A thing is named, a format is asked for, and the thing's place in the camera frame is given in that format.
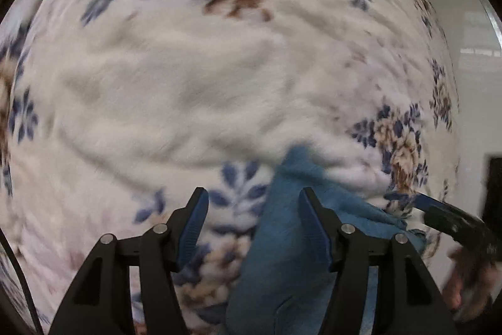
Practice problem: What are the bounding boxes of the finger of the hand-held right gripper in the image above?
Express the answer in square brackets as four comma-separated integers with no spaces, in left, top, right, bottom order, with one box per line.
[414,192,468,239]

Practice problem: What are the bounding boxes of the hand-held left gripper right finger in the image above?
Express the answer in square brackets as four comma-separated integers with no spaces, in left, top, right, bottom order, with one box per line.
[298,186,459,335]

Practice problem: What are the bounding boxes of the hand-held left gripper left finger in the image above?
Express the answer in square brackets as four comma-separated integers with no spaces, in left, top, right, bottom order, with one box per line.
[48,186,210,335]

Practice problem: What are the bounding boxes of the blue denim pants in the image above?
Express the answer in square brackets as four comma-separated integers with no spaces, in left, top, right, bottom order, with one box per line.
[225,144,429,335]

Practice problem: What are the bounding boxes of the person's right hand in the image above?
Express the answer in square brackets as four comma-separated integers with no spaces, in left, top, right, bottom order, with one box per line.
[442,246,501,322]

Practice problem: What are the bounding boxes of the black cable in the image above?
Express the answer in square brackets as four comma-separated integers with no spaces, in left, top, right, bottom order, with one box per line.
[0,229,45,335]

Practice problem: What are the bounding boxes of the floral bed blanket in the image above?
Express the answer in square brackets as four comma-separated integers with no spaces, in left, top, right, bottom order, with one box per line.
[0,0,462,335]

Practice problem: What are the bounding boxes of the dark object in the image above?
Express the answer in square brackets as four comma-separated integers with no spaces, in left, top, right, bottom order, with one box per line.
[484,154,502,219]

